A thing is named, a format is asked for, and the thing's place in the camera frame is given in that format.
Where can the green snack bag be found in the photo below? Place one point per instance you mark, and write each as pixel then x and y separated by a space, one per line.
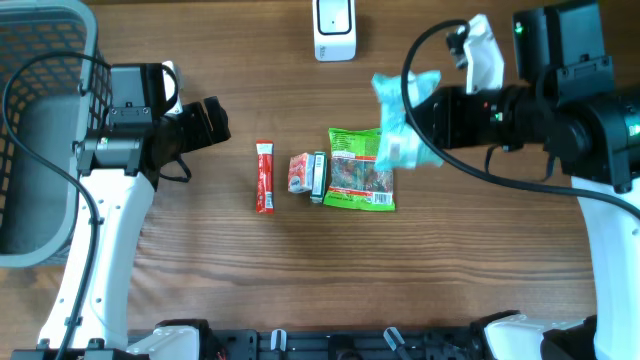
pixel 355 183

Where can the white barcode scanner box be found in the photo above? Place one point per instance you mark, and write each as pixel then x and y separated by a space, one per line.
pixel 334 26

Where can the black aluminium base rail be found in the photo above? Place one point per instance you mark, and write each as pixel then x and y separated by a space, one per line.
pixel 183 342

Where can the red tissue packet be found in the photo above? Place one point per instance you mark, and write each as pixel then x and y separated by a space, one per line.
pixel 301 173

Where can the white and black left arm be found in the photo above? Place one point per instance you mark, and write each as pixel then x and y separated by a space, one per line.
pixel 116 176

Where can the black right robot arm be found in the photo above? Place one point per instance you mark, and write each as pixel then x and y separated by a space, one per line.
pixel 568 103

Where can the teal white tissue pack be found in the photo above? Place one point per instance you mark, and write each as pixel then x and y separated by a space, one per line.
pixel 400 146

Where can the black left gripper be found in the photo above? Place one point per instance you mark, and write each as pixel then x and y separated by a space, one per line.
pixel 203 136

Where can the red stick sachet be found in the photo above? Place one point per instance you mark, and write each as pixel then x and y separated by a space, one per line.
pixel 264 198

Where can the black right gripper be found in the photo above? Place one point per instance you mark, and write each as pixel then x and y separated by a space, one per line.
pixel 445 131

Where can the grey plastic mesh basket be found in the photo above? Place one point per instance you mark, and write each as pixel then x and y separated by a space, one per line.
pixel 60 94

